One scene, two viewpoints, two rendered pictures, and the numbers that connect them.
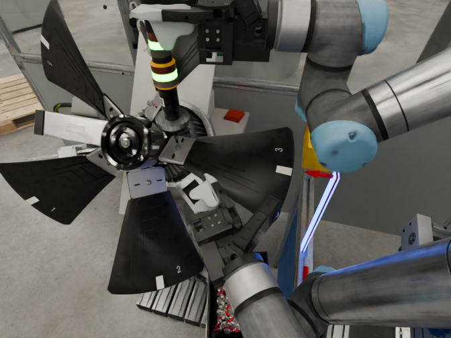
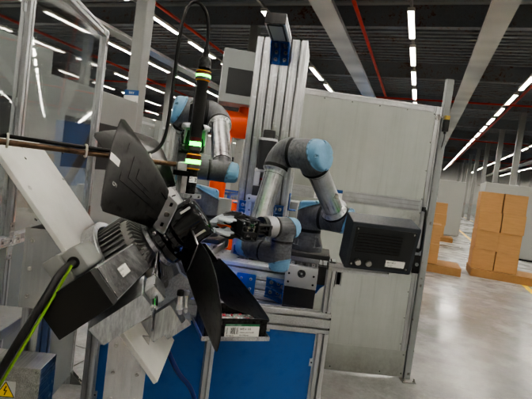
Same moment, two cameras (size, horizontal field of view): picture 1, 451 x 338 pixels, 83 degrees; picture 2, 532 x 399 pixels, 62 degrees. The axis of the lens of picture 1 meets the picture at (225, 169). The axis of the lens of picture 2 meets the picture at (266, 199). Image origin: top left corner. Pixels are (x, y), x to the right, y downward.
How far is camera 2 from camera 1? 154 cm
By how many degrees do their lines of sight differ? 100
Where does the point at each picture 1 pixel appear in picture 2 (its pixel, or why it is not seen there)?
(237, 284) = (273, 219)
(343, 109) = (226, 160)
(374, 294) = (271, 197)
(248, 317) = (283, 220)
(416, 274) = (273, 180)
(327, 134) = (235, 166)
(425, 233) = not seen: hidden behind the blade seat
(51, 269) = not seen: outside the picture
